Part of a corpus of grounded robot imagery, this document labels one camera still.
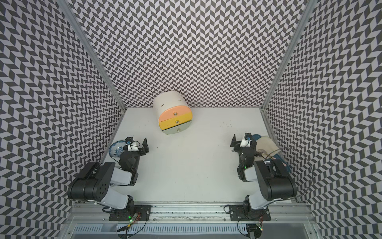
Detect yellow drawer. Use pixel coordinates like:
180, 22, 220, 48
159, 112, 193, 130

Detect pale green bottom drawer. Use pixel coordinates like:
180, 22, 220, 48
162, 120, 192, 135

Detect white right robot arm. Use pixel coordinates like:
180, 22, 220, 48
230, 133, 297, 213

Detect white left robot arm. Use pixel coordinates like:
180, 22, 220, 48
67, 136, 150, 213

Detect white round drawer cabinet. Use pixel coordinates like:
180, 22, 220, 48
153, 91, 191, 125

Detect beige cloth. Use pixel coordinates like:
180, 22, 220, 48
256, 136, 280, 157

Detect blue patterned bowl far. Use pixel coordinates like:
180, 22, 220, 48
108, 140, 126, 158

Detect teal cutting board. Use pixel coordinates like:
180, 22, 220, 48
252, 134, 291, 173

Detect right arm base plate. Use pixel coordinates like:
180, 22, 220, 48
224, 204, 271, 222

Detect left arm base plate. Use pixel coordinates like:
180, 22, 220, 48
108, 205, 152, 222

